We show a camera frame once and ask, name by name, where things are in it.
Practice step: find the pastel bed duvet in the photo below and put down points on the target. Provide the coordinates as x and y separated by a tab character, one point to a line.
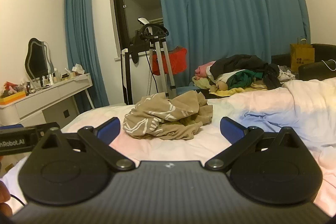
288	108

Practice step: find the white tissue box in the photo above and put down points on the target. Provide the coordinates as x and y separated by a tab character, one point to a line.
77	70

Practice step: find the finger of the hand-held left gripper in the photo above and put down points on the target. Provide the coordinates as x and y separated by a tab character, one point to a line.
10	127

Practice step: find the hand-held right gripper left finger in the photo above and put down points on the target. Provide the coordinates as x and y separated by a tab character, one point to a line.
110	128

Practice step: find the person's left hand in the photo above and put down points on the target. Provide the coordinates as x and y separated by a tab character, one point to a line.
4	196

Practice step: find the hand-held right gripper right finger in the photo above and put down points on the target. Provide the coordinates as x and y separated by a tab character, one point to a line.
231	129

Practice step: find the pile of clothes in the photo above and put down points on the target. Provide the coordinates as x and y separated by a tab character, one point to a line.
244	66

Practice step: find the black headboard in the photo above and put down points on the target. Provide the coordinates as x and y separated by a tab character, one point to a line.
320	69

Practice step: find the tan printed shirt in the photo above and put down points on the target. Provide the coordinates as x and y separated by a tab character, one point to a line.
168	119

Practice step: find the yellow box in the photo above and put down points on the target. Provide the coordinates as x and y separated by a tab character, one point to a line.
13	98

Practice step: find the group of cosmetic bottles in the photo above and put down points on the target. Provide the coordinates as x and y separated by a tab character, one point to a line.
51	79

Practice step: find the white vanity desk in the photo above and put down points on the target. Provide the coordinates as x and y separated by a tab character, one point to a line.
39	100

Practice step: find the narrow teal curtain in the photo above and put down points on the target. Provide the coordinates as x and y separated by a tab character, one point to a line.
78	29

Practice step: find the wide teal curtain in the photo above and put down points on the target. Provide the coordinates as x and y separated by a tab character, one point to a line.
223	3

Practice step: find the garment steamer stand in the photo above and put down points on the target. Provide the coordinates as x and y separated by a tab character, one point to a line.
160	56

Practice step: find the black and white stand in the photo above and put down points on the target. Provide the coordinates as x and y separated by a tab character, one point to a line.
125	77

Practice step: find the yellow paper bag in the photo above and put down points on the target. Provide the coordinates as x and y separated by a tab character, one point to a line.
302	56

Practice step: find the black wavy mirror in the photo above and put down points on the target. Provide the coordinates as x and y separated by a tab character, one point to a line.
36	61

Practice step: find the dark glass window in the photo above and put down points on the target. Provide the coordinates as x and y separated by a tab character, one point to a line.
136	3

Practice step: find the red cloth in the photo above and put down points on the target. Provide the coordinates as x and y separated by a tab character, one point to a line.
176	61

